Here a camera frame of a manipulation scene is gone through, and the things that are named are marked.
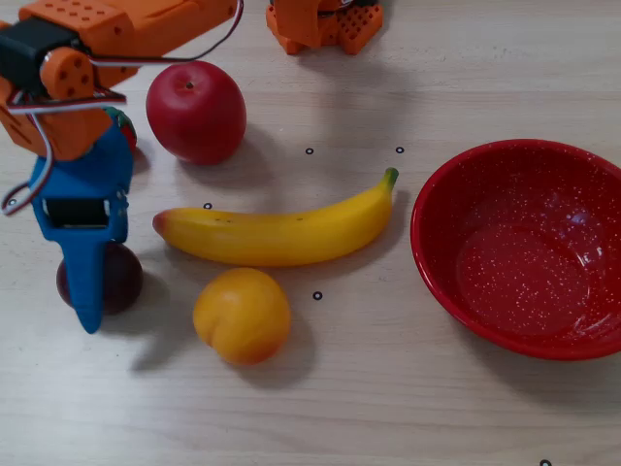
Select yellow toy banana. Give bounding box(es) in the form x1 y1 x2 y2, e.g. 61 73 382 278
151 167 401 268

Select red toy strawberry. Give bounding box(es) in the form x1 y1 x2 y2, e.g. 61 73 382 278
107 107 139 155

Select orange robot base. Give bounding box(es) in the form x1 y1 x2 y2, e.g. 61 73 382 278
265 0 384 56

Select blue gripper body with motor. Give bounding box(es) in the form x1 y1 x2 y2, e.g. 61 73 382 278
27 116 134 244

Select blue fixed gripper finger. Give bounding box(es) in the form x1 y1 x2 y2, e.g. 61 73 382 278
59 239 107 336

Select red toy apple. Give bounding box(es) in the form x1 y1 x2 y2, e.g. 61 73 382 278
145 59 248 167

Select orange toy peach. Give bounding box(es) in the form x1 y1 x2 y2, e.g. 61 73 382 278
192 267 293 367

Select dark purple toy plum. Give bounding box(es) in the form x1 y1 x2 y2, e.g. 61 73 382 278
55 241 146 316

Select red speckled bowl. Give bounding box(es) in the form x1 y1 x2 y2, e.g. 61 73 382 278
409 139 621 362

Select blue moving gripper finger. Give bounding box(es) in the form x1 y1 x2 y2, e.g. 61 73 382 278
115 188 131 243

